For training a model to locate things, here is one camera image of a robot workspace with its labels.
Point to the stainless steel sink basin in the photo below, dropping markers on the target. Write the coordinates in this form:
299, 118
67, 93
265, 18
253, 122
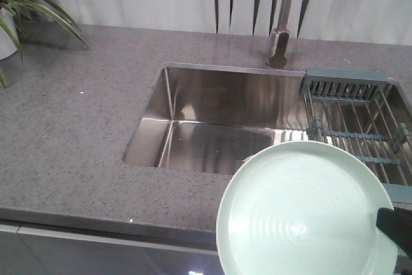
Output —
212, 119

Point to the grey wire dish drying rack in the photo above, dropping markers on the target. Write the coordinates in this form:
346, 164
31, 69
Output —
365, 114

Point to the light green round plate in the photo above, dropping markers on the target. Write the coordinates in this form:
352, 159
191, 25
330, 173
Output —
303, 208

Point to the grey kitchen island cabinet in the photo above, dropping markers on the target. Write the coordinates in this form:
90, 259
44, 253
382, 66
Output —
28, 248

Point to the potted green spider plant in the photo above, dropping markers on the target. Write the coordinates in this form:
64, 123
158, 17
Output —
14, 14

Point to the chrome kitchen faucet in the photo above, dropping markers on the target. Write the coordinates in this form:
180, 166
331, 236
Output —
279, 37

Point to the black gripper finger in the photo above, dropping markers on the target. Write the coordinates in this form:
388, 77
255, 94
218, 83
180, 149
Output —
396, 225

